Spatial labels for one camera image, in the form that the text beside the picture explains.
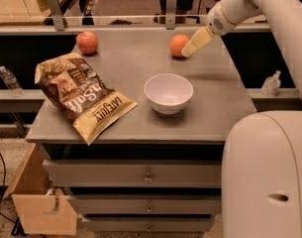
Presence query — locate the grey drawer cabinet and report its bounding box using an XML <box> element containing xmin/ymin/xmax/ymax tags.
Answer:
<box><xmin>27</xmin><ymin>28</ymin><xmax>255</xmax><ymax>233</ymax></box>

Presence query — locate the left metal rail bracket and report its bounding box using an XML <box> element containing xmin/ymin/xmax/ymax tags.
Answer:
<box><xmin>47</xmin><ymin>0</ymin><xmax>65</xmax><ymax>31</ymax></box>

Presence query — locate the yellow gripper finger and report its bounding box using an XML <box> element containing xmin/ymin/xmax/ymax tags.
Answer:
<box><xmin>181</xmin><ymin>27</ymin><xmax>214</xmax><ymax>58</ymax></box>

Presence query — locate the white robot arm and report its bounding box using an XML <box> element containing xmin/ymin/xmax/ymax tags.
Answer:
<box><xmin>182</xmin><ymin>0</ymin><xmax>302</xmax><ymax>238</ymax></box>

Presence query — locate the brown chip bag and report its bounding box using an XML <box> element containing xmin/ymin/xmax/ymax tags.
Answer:
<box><xmin>35</xmin><ymin>53</ymin><xmax>138</xmax><ymax>145</ymax></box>

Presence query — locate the clear water bottle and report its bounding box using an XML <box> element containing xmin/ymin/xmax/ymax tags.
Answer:
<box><xmin>0</xmin><ymin>65</ymin><xmax>24</xmax><ymax>97</ymax></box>

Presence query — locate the red apple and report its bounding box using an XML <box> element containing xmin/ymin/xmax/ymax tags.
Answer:
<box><xmin>76</xmin><ymin>31</ymin><xmax>98</xmax><ymax>55</ymax></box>

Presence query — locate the white bowl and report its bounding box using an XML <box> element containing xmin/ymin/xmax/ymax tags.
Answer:
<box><xmin>144</xmin><ymin>73</ymin><xmax>193</xmax><ymax>115</ymax></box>

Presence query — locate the clear soap dispenser bottle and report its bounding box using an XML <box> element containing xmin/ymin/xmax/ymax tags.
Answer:
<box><xmin>261</xmin><ymin>70</ymin><xmax>281</xmax><ymax>96</ymax></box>

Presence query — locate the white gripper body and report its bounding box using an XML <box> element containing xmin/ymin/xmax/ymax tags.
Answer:
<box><xmin>206</xmin><ymin>4</ymin><xmax>231</xmax><ymax>36</ymax></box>

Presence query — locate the metal rail bracket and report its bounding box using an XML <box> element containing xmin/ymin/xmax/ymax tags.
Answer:
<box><xmin>165</xmin><ymin>0</ymin><xmax>177</xmax><ymax>30</ymax></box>
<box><xmin>47</xmin><ymin>0</ymin><xmax>65</xmax><ymax>31</ymax></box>

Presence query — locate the orange fruit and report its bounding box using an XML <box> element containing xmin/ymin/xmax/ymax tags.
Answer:
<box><xmin>169</xmin><ymin>34</ymin><xmax>189</xmax><ymax>58</ymax></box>

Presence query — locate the black floor cable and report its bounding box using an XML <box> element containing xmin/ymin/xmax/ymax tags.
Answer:
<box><xmin>0</xmin><ymin>138</ymin><xmax>18</xmax><ymax>224</ymax></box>

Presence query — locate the open wooden side drawer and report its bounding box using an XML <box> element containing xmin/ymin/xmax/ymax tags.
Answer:
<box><xmin>3</xmin><ymin>144</ymin><xmax>77</xmax><ymax>236</ymax></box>

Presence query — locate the middle metal rail bracket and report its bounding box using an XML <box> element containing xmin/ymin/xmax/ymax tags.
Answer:
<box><xmin>165</xmin><ymin>0</ymin><xmax>177</xmax><ymax>30</ymax></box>

